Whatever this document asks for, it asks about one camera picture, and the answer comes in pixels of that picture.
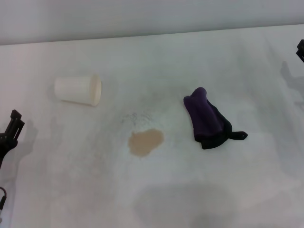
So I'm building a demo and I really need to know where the black cable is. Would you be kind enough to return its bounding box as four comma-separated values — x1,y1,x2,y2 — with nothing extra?
0,186,8,216

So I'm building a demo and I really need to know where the brown water stain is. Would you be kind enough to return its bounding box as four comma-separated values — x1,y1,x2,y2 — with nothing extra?
128,129,165,157

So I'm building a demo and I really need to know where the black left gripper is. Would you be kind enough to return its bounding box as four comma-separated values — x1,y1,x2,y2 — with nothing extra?
0,109,26,169

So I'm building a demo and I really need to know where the white paper cup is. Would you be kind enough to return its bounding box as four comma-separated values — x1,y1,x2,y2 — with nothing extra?
54,74,103,107

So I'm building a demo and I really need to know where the purple rag with black edge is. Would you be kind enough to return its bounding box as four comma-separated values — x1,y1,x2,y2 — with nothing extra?
183,86,248,150

